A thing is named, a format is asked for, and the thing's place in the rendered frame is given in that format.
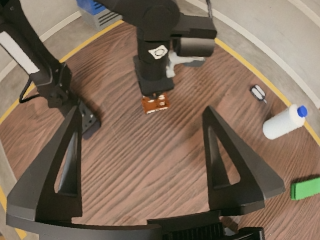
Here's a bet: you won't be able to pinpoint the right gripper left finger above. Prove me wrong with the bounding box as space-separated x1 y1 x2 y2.
6 106 83 220

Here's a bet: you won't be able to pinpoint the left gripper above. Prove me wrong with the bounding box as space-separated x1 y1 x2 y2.
134 50 204 100

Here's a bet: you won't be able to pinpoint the green rectangular block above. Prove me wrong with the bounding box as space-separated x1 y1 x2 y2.
291 178 320 200

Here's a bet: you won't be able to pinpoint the orange number cube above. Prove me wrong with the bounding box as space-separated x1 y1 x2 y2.
144 97 157 104
156 93 169 107

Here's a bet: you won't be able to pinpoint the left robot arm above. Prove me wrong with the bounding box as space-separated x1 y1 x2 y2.
0 0 219 136

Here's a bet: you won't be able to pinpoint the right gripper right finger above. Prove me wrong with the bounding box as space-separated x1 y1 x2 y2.
202 105 286 210

